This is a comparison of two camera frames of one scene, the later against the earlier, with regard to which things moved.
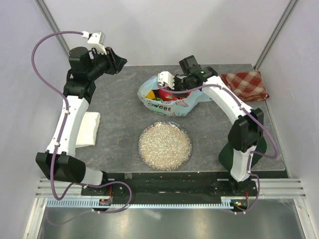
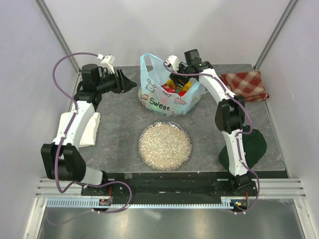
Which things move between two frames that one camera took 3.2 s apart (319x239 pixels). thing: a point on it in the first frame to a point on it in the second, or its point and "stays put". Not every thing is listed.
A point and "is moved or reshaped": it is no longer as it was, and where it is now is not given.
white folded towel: [87, 130] stays put
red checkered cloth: [248, 86] stays put
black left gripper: [115, 63] to [122, 83]
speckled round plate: [165, 146] stays put
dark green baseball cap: [226, 154] stays put
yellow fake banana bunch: [150, 95] is moved or reshaped
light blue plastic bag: [171, 108] is moved or reshaped
